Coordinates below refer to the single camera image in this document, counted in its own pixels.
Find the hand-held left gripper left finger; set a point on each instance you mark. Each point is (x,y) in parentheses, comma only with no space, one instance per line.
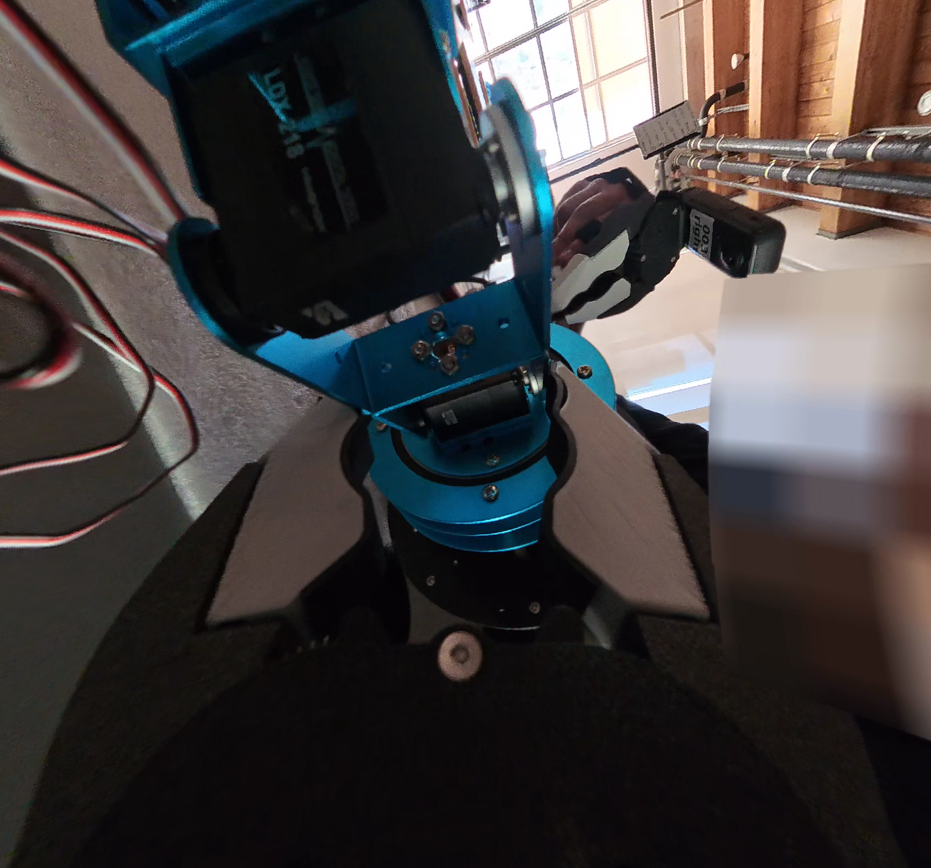
(291,519)

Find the blue hobby robot arm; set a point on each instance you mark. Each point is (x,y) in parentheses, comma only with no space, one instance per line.
(291,155)

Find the paned window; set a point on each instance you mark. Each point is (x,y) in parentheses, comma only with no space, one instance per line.
(582,46)

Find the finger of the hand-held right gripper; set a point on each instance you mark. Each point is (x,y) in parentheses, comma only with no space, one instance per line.
(604,254)
(596,304)

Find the small grey ceiling panel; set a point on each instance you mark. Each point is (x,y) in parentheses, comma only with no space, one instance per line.
(665,130)

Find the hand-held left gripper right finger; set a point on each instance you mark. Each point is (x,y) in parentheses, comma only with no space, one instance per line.
(625,519)

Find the black insulated ceiling pipe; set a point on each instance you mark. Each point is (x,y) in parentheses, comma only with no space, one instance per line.
(800,148)
(836,177)

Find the person's right hand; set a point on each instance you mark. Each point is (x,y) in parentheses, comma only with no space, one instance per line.
(593,210)

